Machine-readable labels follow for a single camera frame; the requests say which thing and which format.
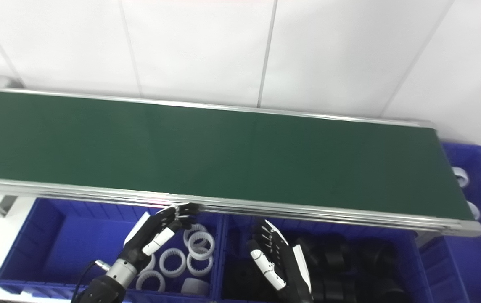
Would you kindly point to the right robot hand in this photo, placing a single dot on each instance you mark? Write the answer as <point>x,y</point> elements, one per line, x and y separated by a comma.
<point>286,269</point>

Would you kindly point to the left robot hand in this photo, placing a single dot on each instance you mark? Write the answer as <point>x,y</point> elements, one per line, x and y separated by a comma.
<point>148,235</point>

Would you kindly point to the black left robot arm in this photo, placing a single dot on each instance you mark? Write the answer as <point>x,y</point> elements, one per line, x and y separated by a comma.
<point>106,286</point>

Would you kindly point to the green conveyor belt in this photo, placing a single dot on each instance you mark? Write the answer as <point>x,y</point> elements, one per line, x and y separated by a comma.
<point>307,210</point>
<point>223,151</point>

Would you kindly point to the blue bin with white rings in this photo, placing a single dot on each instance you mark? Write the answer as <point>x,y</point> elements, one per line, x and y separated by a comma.
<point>72,244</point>

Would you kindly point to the blue bin with black parts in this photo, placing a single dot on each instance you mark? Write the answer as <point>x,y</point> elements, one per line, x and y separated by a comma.
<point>410,261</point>

